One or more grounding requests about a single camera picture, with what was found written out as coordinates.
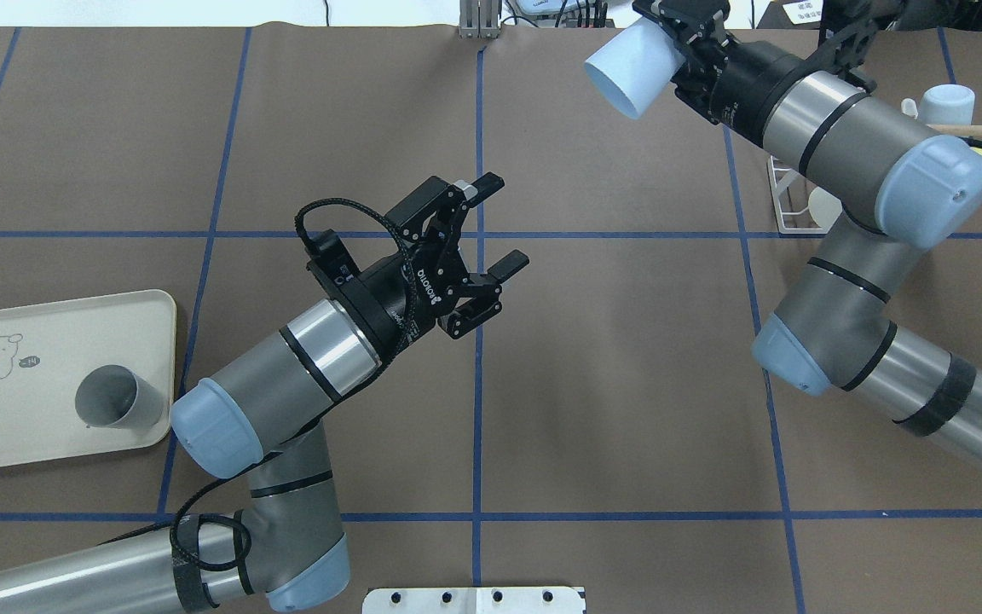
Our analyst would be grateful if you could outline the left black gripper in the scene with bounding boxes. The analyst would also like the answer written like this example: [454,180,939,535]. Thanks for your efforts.
[342,172,530,350]

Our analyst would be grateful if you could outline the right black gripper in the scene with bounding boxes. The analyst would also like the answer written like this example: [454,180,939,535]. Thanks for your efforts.
[632,1,807,129]

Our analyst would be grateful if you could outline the blue plastic cup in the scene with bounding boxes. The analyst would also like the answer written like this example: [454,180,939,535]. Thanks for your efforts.
[917,83,977,127]
[584,17,687,119]

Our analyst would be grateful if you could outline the pale green plastic cup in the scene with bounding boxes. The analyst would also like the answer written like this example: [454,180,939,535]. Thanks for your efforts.
[808,187,843,233]

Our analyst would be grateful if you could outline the blue plastic cup front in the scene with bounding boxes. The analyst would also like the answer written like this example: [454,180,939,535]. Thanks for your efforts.
[917,83,977,127]

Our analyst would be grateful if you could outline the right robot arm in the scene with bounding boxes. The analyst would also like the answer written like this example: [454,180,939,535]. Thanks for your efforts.
[633,1,982,464]

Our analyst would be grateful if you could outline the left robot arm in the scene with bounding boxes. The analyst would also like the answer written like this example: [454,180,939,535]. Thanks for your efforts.
[0,172,529,613]

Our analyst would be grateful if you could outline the grey plastic cup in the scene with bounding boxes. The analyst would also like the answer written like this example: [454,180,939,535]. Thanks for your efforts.
[74,364,167,432]

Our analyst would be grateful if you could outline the cream plastic tray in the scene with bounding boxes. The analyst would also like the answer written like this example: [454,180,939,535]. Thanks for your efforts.
[0,290,178,467]

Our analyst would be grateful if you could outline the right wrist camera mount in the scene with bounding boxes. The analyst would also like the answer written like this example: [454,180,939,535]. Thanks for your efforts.
[808,19,878,93]

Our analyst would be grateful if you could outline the white wire cup rack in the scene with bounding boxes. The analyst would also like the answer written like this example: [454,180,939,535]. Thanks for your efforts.
[767,92,982,235]

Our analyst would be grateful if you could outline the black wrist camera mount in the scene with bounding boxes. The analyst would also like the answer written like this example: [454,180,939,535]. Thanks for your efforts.
[303,229,361,298]

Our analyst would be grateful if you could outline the aluminium frame post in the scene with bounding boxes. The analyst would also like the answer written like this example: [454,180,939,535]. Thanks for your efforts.
[459,0,503,39]

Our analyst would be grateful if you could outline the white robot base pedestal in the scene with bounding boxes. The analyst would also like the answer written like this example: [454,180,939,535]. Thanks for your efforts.
[361,586,587,613]

